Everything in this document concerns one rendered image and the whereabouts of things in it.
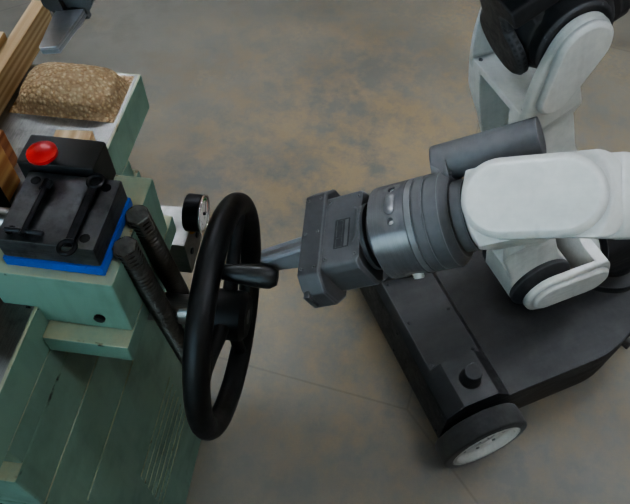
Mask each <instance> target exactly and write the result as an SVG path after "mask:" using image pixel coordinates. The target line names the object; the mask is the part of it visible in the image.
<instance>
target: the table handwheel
mask: <svg viewBox="0 0 630 504"><path fill-rule="evenodd" d="M226 255H227V260H226V264H261V263H260V259H261V236H260V224H259V217H258V213H257V209H256V207H255V204H254V202H253V201H252V199H251V198H250V197H249V196H248V195H246V194H244V193H241V192H234V193H231V194H229V195H227V196H226V197H224V198H223V199H222V200H221V202H220V203H219V204H218V205H217V207H216V209H215V210H214V212H213V214H212V216H211V218H210V221H209V223H208V226H207V228H206V231H205V233H204V236H203V239H202V242H201V246H200V249H199V253H198V256H197V260H196V264H195V268H194V273H193V278H192V283H191V288H190V293H189V294H181V293H171V292H165V291H164V293H165V295H166V297H167V298H168V300H169V302H170V304H171V306H172V308H173V310H174V312H175V314H176V318H177V322H178V324H184V325H185V329H184V340H183V356H182V388H183V401H184V409H185V414H186V418H187V422H188V424H189V426H190V428H191V431H192V432H193V433H194V434H195V435H196V436H197V437H198V438H199V439H201V440H205V441H211V440H214V439H216V438H218V437H220V436H221V435H222V434H223V433H224V431H225V430H226V429H227V427H228V425H229V424H230V422H231V420H232V417H233V415H234V413H235V410H236V408H237V405H238V402H239V399H240V396H241V392H242V389H243V385H244V381H245V377H246V373H247V369H248V364H249V359H250V354H251V349H252V343H253V337H254V331H255V324H256V317H257V308H258V299H259V288H254V287H250V286H245V285H241V284H239V290H238V284H237V283H233V282H230V281H226V280H224V282H223V288H220V282H221V277H222V272H223V268H224V264H225V259H226ZM225 340H230V342H231V349H230V354H229V358H228V362H227V366H226V370H225V374H224V378H223V381H222V384H221V387H220V390H219V393H218V396H217V399H216V401H215V403H214V405H213V407H212V404H211V389H210V378H211V375H212V372H213V370H214V367H215V364H216V361H217V358H218V356H219V354H220V351H221V349H222V347H223V344H224V342H225Z"/></svg>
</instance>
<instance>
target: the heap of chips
mask: <svg viewBox="0 0 630 504"><path fill-rule="evenodd" d="M133 79H134V76H125V75H118V74H117V73H116V72H115V71H113V70H111V69H108V68H105V67H100V66H93V65H84V64H75V63H61V62H47V63H42V64H39V65H37V66H35V67H34V68H33V69H32V70H31V71H30V72H29V73H28V75H27V76H26V78H25V80H24V82H23V83H22V85H21V88H20V91H19V95H18V97H17V99H16V100H15V102H14V104H13V106H12V107H11V109H10V111H9V113H19V114H29V115H39V116H49V117H59V118H68V119H78V120H88V121H98V122H108V123H114V121H115V119H116V117H117V114H118V112H119V110H120V108H121V106H122V103H123V101H124V99H125V97H126V95H127V92H128V90H129V88H130V86H131V83H132V81H133Z"/></svg>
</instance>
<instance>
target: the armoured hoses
mask: <svg viewBox="0 0 630 504"><path fill-rule="evenodd" d="M125 219H126V222H127V224H128V226H129V228H132V229H134V231H135V232H136V235H137V236H138V238H139V239H140V242H141V245H143V248H144V250H145V251H146V254H147V256H148V257H149V259H150V262H151V264H152V265H153V268H154V270H155V271H156V273H157V275H158V277H159V278H160V281H161V282H162V284H163V286H164V288H165V289H166V291H167V292H171V293H181V294H189V293H190V290H189V289H188V287H187V284H186V282H185V281H184V279H183V276H182V275H181V273H180V271H179V269H178V267H177V265H176V263H175V261H174V260H173V257H172V255H171V254H170V251H169V249H168V248H167V245H166V244H165V242H164V239H163V238H162V236H161V234H160V232H159V230H158V228H157V226H156V224H155V222H154V219H153V217H152V216H151V214H150V212H149V210H148V208H147V207H145V206H144V205H134V206H132V207H131V208H129V209H128V210H127V211H126V214H125ZM112 250H113V255H114V256H115V258H116V259H119V260H120V261H122V264H124V267H125V268H126V271H128V274H129V277H131V280H132V281H133V283H134V286H136V289H137V291H138V292H139V294H140V297H142V300H143V302H144V303H145V305H146V307H147V308H148V310H149V312H150V313H151V316H152V317H153V318H154V321H156V323H157V325H158V326H159V328H160V330H161V331H162V333H163V335H164V336H165V338H166V340H167V341H168V343H169V345H170V347H171V348H172V349H173V351H174V353H175V355H176V356H177V358H178V360H179V361H180V363H181V364H182V356H183V340H184V328H183V326H182V324H178V322H177V318H176V314H175V312H174V310H173V308H172V306H171V304H170V302H169V300H168V298H167V297H166V295H165V293H164V291H163V289H162V287H161V286H160V283H159V282H158V280H157V278H156V277H155V274H154V273H153V271H152V269H151V267H150V265H149V264H148V261H147V260H146V257H145V256H144V252H143V250H142V249H141V247H140V245H139V243H138V241H137V240H136V239H134V238H133V237H129V236H124V237H122V238H119V239H118V240H117V241H115V242H114V245H113V248H112Z"/></svg>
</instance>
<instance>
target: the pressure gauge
mask: <svg viewBox="0 0 630 504"><path fill-rule="evenodd" d="M205 199H206V215H203V212H205ZM209 215H210V201H209V197H208V195H207V194H204V195H203V194H194V193H189V194H188V195H186V197H185V199H184V202H183V207H182V226H183V228H184V230H185V231H190V234H194V233H195V232H200V233H204V232H205V230H206V228H207V225H208V221H209Z"/></svg>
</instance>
